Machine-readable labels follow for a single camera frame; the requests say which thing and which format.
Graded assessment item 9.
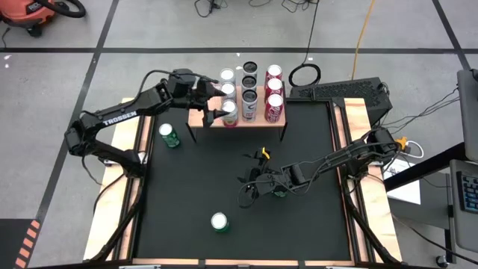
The black table mat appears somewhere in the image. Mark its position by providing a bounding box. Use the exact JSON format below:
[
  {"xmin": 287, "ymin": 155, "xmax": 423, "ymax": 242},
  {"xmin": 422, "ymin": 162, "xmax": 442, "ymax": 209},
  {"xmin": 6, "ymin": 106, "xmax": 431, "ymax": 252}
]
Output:
[{"xmin": 134, "ymin": 97, "xmax": 352, "ymax": 262}]

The white paper sheet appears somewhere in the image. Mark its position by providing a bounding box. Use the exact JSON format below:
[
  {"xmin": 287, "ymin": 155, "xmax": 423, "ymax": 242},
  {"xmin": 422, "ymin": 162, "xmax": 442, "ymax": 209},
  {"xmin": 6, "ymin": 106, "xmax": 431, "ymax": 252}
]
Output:
[{"xmin": 382, "ymin": 158, "xmax": 422, "ymax": 205}]

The black cable conduit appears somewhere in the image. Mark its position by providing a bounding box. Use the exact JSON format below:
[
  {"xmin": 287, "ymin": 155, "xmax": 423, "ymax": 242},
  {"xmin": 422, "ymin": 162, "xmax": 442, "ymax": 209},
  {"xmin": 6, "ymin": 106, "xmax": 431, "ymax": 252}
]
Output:
[
  {"xmin": 341, "ymin": 175, "xmax": 397, "ymax": 265},
  {"xmin": 89, "ymin": 173, "xmax": 146, "ymax": 262}
]

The yellow extension cord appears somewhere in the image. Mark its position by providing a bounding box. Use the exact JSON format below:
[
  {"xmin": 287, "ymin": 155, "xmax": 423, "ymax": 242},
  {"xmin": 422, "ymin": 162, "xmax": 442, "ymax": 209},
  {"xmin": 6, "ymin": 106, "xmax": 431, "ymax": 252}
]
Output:
[{"xmin": 350, "ymin": 0, "xmax": 376, "ymax": 81}]

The orange power plug adapter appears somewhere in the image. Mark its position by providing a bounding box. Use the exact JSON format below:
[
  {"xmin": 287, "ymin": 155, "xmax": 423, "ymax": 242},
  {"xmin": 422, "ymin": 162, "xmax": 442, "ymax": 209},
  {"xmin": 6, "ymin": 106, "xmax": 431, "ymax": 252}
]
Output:
[{"xmin": 394, "ymin": 136, "xmax": 412, "ymax": 154}]

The black vacuum hose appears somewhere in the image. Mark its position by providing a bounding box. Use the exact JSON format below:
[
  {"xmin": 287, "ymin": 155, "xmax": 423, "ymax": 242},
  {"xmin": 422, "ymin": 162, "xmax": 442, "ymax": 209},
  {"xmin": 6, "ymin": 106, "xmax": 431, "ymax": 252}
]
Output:
[{"xmin": 35, "ymin": 0, "xmax": 87, "ymax": 19}]

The orange shop vacuum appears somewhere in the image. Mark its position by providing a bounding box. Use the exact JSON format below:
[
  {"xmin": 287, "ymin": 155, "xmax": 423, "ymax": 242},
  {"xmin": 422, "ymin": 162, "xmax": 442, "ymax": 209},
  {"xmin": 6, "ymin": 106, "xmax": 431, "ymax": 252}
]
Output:
[{"xmin": 0, "ymin": 0, "xmax": 57, "ymax": 38}]

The black floor cable bundle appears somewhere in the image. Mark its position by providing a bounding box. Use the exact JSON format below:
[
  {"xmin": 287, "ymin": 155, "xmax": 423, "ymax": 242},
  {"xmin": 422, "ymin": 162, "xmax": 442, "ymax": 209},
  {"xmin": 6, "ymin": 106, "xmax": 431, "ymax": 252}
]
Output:
[{"xmin": 193, "ymin": 0, "xmax": 231, "ymax": 19}]

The black desk beam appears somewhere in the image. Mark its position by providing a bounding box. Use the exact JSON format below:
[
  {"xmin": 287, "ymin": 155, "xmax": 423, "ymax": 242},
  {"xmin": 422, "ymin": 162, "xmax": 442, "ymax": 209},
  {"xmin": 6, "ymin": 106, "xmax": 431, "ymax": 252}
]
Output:
[{"xmin": 383, "ymin": 141, "xmax": 468, "ymax": 192}]

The black aluminium table frame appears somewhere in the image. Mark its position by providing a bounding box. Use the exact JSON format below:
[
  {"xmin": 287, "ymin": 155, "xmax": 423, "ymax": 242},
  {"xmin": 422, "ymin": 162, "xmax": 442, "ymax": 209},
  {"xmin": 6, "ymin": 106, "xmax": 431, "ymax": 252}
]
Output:
[{"xmin": 87, "ymin": 84, "xmax": 403, "ymax": 269}]

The orange striped black floor mat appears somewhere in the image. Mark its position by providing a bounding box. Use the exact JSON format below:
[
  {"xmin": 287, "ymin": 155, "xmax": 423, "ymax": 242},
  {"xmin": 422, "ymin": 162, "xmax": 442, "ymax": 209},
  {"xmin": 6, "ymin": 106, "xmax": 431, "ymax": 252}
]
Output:
[{"xmin": 0, "ymin": 218, "xmax": 42, "ymax": 269}]

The grey desk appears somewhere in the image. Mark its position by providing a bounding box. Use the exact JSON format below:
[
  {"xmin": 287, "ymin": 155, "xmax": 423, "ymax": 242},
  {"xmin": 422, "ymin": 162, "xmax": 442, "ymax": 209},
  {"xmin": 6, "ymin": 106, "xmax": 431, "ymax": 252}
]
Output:
[{"xmin": 388, "ymin": 158, "xmax": 478, "ymax": 255}]

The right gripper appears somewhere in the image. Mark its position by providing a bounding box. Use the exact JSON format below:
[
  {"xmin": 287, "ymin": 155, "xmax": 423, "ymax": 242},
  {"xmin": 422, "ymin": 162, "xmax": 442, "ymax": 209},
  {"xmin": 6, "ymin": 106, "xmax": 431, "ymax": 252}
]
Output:
[{"xmin": 237, "ymin": 147, "xmax": 300, "ymax": 197}]

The thin black coiled cable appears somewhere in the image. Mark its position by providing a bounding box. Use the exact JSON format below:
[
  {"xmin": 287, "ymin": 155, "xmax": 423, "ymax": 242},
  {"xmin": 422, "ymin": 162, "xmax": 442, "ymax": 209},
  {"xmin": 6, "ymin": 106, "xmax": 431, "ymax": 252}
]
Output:
[{"xmin": 288, "ymin": 0, "xmax": 322, "ymax": 89}]

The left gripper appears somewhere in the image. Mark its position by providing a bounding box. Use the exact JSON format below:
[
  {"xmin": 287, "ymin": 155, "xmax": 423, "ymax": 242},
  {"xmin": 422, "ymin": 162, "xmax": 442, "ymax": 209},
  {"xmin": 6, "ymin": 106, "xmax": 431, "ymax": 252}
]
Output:
[{"xmin": 166, "ymin": 69, "xmax": 229, "ymax": 129}]

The grey monitor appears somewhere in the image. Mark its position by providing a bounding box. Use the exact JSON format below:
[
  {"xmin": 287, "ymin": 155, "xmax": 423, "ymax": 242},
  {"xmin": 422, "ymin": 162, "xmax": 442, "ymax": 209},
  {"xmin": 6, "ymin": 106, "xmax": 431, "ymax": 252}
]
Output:
[{"xmin": 456, "ymin": 68, "xmax": 478, "ymax": 164}]

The white and pink seltzer can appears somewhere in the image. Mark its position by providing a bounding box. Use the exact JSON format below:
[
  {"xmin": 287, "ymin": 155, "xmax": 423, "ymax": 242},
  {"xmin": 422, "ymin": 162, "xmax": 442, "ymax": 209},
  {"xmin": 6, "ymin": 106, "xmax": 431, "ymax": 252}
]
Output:
[
  {"xmin": 220, "ymin": 81, "xmax": 238, "ymax": 102},
  {"xmin": 219, "ymin": 67, "xmax": 237, "ymax": 84},
  {"xmin": 220, "ymin": 99, "xmax": 239, "ymax": 129}
]

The slim white Celsius can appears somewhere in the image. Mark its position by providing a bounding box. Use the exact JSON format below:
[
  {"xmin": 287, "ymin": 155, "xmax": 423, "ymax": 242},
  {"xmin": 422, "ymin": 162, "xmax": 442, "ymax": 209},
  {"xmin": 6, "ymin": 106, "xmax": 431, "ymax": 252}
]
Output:
[
  {"xmin": 242, "ymin": 61, "xmax": 259, "ymax": 79},
  {"xmin": 241, "ymin": 89, "xmax": 258, "ymax": 123},
  {"xmin": 240, "ymin": 75, "xmax": 258, "ymax": 93}
]

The dark keyboard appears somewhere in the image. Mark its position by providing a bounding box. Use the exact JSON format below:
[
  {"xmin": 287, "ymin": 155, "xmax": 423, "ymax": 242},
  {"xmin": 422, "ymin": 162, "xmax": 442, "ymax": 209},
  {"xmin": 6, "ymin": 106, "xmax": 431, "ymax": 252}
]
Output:
[{"xmin": 456, "ymin": 170, "xmax": 478, "ymax": 214}]

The red Coca-Cola can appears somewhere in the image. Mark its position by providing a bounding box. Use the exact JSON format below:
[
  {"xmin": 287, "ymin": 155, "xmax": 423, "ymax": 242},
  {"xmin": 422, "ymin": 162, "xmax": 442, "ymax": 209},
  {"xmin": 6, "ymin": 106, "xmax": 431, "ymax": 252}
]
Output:
[
  {"xmin": 266, "ymin": 64, "xmax": 284, "ymax": 81},
  {"xmin": 264, "ymin": 77, "xmax": 284, "ymax": 97}
]

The wooden shelf with black legs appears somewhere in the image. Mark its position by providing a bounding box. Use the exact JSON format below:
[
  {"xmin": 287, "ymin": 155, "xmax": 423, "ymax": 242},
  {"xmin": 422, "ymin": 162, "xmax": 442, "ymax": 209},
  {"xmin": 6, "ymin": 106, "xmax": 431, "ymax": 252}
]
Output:
[{"xmin": 185, "ymin": 81, "xmax": 288, "ymax": 143}]

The red and white soda can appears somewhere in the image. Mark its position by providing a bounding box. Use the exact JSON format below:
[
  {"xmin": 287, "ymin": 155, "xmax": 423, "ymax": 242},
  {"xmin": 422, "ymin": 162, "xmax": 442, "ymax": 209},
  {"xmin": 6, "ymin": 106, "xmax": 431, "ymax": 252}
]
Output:
[{"xmin": 264, "ymin": 93, "xmax": 285, "ymax": 124}]

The white cable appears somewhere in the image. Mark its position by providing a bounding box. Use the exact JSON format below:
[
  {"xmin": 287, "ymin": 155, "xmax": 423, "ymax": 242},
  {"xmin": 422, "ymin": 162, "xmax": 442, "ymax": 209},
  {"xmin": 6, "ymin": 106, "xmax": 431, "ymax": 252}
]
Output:
[{"xmin": 405, "ymin": 140, "xmax": 426, "ymax": 160}]

